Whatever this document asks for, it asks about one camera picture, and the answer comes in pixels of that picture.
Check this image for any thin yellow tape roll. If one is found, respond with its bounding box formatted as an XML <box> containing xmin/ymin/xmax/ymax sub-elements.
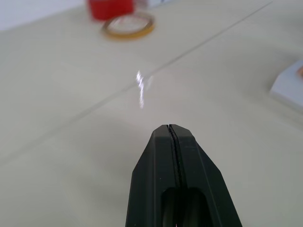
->
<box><xmin>100</xmin><ymin>11</ymin><xmax>157</xmax><ymax>41</ymax></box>

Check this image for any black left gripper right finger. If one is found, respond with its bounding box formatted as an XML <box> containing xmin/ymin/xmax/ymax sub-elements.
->
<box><xmin>170</xmin><ymin>124</ymin><xmax>244</xmax><ymax>227</ymax></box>

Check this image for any white open box base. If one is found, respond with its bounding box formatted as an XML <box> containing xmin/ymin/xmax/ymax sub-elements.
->
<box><xmin>269</xmin><ymin>59</ymin><xmax>303</xmax><ymax>107</ymax></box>

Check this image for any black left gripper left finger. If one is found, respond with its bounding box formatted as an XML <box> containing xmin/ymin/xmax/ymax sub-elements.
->
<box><xmin>126</xmin><ymin>124</ymin><xmax>178</xmax><ymax>227</ymax></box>

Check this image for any red tape roll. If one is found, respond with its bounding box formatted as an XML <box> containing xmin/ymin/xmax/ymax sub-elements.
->
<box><xmin>86</xmin><ymin>0</ymin><xmax>135</xmax><ymax>21</ymax></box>

